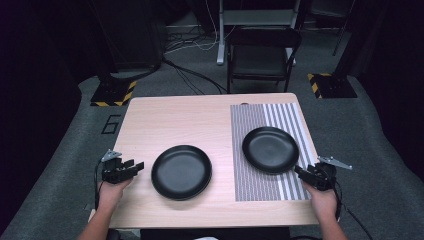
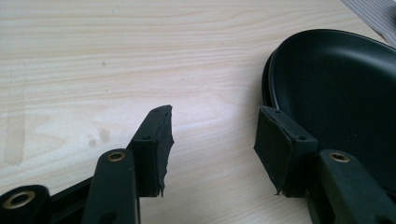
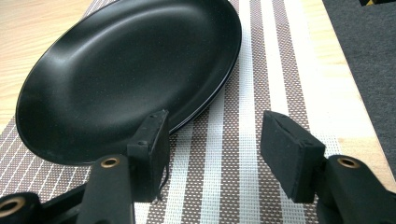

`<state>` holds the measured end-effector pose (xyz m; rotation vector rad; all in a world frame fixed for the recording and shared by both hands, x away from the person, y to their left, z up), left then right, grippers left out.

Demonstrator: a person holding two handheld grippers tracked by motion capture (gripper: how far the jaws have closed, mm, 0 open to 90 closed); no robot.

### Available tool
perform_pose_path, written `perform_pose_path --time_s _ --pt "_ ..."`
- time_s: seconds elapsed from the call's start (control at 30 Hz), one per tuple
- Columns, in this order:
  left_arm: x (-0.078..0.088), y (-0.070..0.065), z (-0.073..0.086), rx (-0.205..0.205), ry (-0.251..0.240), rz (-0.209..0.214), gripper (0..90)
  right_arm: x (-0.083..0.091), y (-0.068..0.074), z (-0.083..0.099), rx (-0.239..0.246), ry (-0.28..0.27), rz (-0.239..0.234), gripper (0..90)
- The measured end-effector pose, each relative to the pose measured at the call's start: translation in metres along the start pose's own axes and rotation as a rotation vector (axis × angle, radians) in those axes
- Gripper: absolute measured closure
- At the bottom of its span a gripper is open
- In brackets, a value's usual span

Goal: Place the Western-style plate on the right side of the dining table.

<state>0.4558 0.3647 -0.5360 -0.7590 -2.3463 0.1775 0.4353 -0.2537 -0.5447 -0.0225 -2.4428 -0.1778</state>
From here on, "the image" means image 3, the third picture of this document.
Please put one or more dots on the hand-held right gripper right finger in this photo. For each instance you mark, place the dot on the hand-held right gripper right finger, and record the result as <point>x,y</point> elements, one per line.
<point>291,161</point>

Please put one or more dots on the dark object with yellow spot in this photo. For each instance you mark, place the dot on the dark object with yellow spot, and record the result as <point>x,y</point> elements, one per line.
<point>378,2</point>

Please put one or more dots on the brown white striped woven placemat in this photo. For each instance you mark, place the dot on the brown white striped woven placemat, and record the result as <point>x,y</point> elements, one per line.
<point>236,155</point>

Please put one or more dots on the black oval plate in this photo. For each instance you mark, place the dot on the black oval plate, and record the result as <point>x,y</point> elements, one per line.
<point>214,99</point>
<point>124,71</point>

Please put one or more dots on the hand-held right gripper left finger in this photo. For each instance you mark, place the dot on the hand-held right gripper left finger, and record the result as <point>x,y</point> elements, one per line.
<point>151,161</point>

